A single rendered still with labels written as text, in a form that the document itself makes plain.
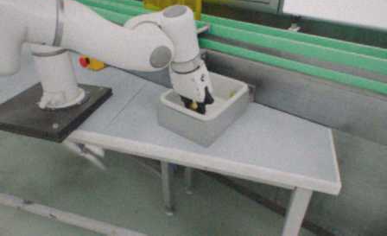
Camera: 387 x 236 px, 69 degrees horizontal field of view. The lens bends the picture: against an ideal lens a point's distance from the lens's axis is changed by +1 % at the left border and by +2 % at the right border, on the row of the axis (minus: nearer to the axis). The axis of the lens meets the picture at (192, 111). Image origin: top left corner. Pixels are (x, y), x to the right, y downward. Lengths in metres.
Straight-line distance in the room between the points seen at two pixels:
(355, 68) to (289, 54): 0.17
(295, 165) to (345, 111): 0.22
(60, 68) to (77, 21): 0.36
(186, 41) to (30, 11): 0.28
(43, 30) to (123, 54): 0.13
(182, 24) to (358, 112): 0.51
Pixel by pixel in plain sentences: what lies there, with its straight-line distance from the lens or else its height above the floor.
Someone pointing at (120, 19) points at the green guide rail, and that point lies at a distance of 1.07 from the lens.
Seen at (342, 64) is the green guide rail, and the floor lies 0.93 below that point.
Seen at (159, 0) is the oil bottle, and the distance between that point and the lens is 1.07.
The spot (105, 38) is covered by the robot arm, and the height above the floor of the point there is 1.07.
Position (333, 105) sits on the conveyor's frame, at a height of 0.83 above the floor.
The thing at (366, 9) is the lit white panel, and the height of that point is 1.03.
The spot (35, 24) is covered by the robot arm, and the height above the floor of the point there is 1.10.
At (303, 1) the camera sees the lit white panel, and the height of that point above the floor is 1.03.
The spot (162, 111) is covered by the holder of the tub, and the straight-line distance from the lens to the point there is 0.76.
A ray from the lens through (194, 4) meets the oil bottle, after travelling 0.99.
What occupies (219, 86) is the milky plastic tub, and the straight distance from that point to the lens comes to 0.88.
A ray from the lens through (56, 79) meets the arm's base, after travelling 0.88.
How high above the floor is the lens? 1.23
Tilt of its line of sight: 34 degrees down
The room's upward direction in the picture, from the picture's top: straight up
